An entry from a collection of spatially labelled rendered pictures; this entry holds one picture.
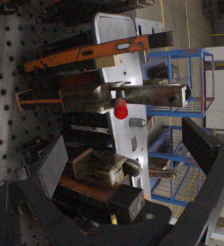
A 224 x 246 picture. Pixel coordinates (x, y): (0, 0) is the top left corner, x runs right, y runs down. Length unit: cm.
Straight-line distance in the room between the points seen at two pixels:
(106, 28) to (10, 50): 32
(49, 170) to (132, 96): 27
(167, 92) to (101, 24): 26
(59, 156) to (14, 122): 49
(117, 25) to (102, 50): 18
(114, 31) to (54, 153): 44
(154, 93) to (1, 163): 51
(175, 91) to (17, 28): 55
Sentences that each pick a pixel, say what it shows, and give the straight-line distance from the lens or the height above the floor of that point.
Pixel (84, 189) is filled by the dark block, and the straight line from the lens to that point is 51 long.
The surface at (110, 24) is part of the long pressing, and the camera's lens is 56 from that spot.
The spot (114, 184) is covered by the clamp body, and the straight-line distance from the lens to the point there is 45.
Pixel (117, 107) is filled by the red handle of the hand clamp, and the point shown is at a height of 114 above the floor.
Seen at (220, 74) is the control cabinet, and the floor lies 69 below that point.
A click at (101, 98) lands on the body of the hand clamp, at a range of 41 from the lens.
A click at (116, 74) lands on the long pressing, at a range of 54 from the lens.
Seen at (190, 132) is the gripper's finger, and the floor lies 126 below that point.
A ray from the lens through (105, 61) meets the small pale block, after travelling 44.
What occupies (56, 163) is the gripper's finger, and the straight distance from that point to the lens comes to 19.
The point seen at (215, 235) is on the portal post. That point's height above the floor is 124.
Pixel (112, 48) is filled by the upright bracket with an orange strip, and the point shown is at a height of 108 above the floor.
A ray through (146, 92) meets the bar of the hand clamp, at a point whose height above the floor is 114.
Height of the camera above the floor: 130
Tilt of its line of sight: 35 degrees down
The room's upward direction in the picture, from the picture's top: 95 degrees clockwise
